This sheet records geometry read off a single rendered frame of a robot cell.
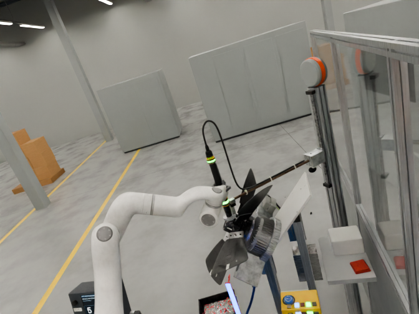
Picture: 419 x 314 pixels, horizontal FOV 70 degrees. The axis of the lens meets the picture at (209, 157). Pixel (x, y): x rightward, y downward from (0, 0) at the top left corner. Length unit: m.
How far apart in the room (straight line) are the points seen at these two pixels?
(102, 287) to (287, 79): 6.38
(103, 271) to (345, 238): 1.31
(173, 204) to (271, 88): 5.96
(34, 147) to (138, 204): 8.17
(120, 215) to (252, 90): 5.96
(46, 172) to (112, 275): 8.35
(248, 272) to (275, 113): 5.70
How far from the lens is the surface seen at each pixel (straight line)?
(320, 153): 1.86
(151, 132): 8.85
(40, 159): 9.46
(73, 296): 1.81
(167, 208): 1.28
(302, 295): 1.50
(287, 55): 7.07
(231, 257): 1.58
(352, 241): 1.92
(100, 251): 1.20
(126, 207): 1.27
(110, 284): 1.24
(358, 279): 1.86
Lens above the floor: 2.18
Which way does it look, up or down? 20 degrees down
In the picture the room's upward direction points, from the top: 18 degrees counter-clockwise
